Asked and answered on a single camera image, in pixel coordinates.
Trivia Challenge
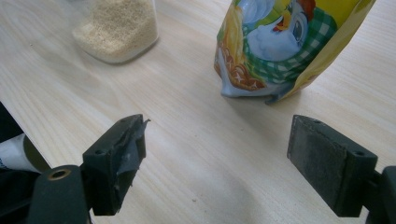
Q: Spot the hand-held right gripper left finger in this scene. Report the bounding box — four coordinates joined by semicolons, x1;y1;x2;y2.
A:
81;113;151;217

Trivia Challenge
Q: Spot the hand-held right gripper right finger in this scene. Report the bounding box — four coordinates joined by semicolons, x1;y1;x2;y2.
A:
286;114;379;218

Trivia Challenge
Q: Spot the yellow green seasoning pouch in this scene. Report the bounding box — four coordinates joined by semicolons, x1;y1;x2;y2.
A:
213;0;377;105

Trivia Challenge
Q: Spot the clear jar with gray lid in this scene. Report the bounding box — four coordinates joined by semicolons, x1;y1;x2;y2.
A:
64;0;160;65

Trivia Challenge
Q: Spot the white cylinder object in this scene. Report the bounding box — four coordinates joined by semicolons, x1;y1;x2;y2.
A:
0;133;52;174

